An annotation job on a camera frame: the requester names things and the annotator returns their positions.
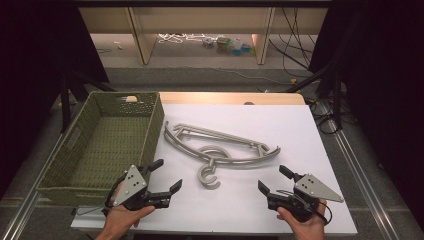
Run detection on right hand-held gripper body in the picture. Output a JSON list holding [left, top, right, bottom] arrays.
[[266, 173, 345, 224]]

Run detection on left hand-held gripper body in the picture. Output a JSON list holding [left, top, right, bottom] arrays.
[[104, 164, 172, 212]]

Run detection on grey plastic clothes hanger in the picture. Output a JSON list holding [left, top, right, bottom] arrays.
[[163, 121, 282, 191]]

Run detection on green woven basket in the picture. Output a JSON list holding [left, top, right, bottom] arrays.
[[35, 91, 165, 208]]

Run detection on person's left hand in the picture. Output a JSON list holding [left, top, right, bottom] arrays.
[[102, 204, 156, 235]]

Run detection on person's right hand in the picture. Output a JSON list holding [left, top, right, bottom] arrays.
[[276, 199, 328, 235]]

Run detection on white board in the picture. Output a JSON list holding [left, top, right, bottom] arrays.
[[70, 103, 359, 237]]

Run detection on black metal stand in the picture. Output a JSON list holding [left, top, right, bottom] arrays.
[[59, 68, 118, 134], [286, 61, 345, 132]]

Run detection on wooden table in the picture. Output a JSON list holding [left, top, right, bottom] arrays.
[[159, 92, 307, 106]]

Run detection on black curtain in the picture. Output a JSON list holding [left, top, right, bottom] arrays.
[[308, 0, 424, 231], [0, 0, 110, 199]]

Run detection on heap of colourful toys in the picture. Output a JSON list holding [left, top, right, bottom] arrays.
[[201, 35, 257, 57]]

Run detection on light wooden shelf unit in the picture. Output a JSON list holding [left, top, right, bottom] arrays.
[[79, 7, 329, 66]]

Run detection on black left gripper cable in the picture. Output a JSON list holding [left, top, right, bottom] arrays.
[[102, 174, 127, 216]]

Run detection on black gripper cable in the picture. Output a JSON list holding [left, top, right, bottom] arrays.
[[102, 174, 127, 216], [276, 189, 334, 226]]

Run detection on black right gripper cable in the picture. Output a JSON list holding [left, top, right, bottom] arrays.
[[276, 189, 334, 226]]

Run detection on aluminium rail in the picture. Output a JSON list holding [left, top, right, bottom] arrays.
[[0, 133, 65, 240], [318, 99, 403, 240]]

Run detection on black floor cables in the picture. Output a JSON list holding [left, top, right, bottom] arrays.
[[305, 94, 342, 136]]

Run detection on thin white floor cable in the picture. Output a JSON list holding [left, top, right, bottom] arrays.
[[179, 64, 292, 86]]

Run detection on white coiled cable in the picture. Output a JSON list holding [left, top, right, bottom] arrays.
[[157, 32, 208, 45]]

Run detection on bundle of black hanging cables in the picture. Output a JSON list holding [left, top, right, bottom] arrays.
[[268, 7, 318, 79]]

